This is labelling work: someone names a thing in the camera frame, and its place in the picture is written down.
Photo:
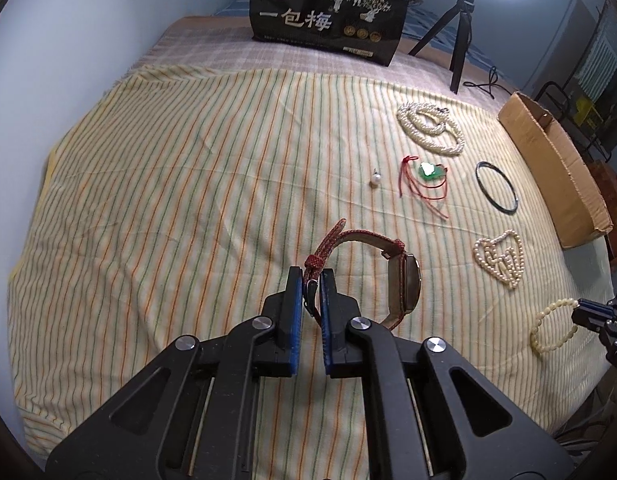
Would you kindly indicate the plaid beige bed sheet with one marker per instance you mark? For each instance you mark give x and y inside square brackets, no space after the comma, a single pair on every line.
[224,44]

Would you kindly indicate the small pearl earring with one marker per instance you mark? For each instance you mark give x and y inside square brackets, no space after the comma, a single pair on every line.
[375,179]

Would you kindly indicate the black clothes rack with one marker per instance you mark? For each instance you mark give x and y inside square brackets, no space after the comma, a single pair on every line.
[578,81]

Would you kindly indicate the yellow striped blanket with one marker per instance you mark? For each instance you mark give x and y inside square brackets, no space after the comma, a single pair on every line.
[178,203]

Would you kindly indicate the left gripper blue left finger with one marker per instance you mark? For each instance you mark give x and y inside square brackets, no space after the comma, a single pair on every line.
[279,327]

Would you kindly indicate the white pearl necklace heart pile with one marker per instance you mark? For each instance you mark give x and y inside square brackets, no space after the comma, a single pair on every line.
[502,257]

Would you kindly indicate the brown cardboard box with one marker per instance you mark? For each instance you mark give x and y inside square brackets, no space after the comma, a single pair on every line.
[577,208]

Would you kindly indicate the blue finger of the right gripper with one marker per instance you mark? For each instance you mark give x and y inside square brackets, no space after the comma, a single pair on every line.
[591,315]

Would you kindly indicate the black printed snack bag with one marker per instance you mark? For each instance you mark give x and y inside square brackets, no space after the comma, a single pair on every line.
[369,29]

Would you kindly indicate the red strap wristwatch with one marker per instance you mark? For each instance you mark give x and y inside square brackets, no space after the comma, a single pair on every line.
[404,271]

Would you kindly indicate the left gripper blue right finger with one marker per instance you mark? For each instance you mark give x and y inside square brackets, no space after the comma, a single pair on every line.
[341,358]

